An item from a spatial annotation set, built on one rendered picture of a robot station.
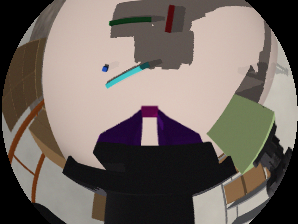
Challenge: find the dark red rod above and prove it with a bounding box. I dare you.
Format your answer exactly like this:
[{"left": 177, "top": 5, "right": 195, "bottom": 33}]
[{"left": 165, "top": 5, "right": 175, "bottom": 33}]

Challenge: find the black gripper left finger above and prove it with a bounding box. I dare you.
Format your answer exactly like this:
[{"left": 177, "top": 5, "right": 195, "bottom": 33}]
[{"left": 96, "top": 109, "right": 143, "bottom": 145}]

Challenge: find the green rod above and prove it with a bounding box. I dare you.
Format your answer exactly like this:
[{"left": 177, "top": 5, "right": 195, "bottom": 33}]
[{"left": 109, "top": 17, "right": 152, "bottom": 26}]

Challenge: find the small blue block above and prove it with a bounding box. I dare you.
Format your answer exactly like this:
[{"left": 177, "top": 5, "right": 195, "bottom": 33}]
[{"left": 102, "top": 66, "right": 109, "bottom": 72}]

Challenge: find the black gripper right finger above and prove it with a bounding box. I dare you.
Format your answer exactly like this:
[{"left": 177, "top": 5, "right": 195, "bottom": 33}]
[{"left": 157, "top": 109, "right": 203, "bottom": 145}]

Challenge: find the turquoise rod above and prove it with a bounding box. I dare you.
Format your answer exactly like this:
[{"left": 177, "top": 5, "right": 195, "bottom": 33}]
[{"left": 105, "top": 62, "right": 150, "bottom": 89}]

